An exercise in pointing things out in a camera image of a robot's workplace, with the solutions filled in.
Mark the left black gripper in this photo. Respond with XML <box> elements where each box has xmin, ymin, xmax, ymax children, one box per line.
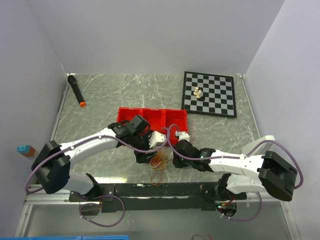
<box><xmin>130</xmin><ymin>130</ymin><xmax>157</xmax><ymax>164</ymax></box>

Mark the yellow wire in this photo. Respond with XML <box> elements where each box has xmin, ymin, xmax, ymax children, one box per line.
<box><xmin>151</xmin><ymin>151</ymin><xmax>171</xmax><ymax>171</ymax></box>

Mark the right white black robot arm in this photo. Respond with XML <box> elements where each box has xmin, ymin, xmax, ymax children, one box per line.
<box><xmin>171</xmin><ymin>139</ymin><xmax>303</xmax><ymax>202</ymax></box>

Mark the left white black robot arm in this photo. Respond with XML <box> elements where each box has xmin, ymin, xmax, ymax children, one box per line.
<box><xmin>31</xmin><ymin>115</ymin><xmax>167</xmax><ymax>201</ymax></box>

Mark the red three-compartment tray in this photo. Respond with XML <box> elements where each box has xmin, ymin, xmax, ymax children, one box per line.
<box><xmin>117</xmin><ymin>107</ymin><xmax>188</xmax><ymax>132</ymax></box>

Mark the cream chess piece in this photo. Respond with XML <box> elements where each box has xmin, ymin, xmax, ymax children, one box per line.
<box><xmin>196</xmin><ymin>90</ymin><xmax>202</xmax><ymax>99</ymax></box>
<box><xmin>193</xmin><ymin>87</ymin><xmax>199</xmax><ymax>95</ymax></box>

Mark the white grey stand device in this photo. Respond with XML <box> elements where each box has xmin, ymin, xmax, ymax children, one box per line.
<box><xmin>241</xmin><ymin>134</ymin><xmax>276</xmax><ymax>156</ymax></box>

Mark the black grey chessboard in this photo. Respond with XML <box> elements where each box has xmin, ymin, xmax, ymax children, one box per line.
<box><xmin>181</xmin><ymin>71</ymin><xmax>237</xmax><ymax>118</ymax></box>

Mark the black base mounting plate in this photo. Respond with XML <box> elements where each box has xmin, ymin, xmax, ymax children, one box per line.
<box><xmin>68</xmin><ymin>182</ymin><xmax>248</xmax><ymax>214</ymax></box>

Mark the black microphone orange end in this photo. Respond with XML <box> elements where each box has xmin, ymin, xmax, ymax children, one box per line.
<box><xmin>67</xmin><ymin>75</ymin><xmax>86</xmax><ymax>108</ymax></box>

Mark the blue brown toy block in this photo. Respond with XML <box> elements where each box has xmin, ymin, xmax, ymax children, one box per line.
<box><xmin>16</xmin><ymin>145</ymin><xmax>37</xmax><ymax>159</ymax></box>

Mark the blue plastic bin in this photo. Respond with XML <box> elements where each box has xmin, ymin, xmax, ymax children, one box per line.
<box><xmin>0</xmin><ymin>235</ymin><xmax>129</xmax><ymax>240</ymax></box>

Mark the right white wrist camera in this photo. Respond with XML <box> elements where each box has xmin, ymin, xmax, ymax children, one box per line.
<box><xmin>175</xmin><ymin>131</ymin><xmax>190</xmax><ymax>142</ymax></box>

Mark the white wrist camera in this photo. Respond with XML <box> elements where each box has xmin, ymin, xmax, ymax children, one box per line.
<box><xmin>175</xmin><ymin>131</ymin><xmax>190</xmax><ymax>142</ymax></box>
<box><xmin>148</xmin><ymin>131</ymin><xmax>167</xmax><ymax>148</ymax></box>

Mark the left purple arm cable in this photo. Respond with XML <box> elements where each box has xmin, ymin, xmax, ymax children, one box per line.
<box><xmin>25</xmin><ymin>126</ymin><xmax>173</xmax><ymax>195</ymax></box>

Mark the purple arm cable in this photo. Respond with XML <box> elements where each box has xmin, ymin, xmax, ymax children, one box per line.
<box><xmin>166</xmin><ymin>123</ymin><xmax>304</xmax><ymax>190</ymax></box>
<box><xmin>25</xmin><ymin>126</ymin><xmax>173</xmax><ymax>195</ymax></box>

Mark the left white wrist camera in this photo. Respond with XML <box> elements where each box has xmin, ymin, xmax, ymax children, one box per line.
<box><xmin>148</xmin><ymin>131</ymin><xmax>167</xmax><ymax>148</ymax></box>

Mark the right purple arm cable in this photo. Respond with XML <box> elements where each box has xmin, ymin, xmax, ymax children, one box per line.
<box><xmin>166</xmin><ymin>123</ymin><xmax>304</xmax><ymax>190</ymax></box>

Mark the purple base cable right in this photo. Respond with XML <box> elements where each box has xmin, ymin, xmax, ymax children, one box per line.
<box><xmin>216</xmin><ymin>189</ymin><xmax>263</xmax><ymax>223</ymax></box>

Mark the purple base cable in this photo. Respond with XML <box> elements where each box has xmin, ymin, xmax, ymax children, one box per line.
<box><xmin>78</xmin><ymin>193</ymin><xmax>128</xmax><ymax>228</ymax></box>
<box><xmin>216</xmin><ymin>189</ymin><xmax>263</xmax><ymax>223</ymax></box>

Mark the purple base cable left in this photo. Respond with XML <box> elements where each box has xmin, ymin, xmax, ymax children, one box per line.
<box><xmin>78</xmin><ymin>193</ymin><xmax>128</xmax><ymax>228</ymax></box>

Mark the aluminium rail frame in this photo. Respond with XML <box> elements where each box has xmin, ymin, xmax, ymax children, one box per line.
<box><xmin>24</xmin><ymin>184</ymin><xmax>281</xmax><ymax>205</ymax></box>

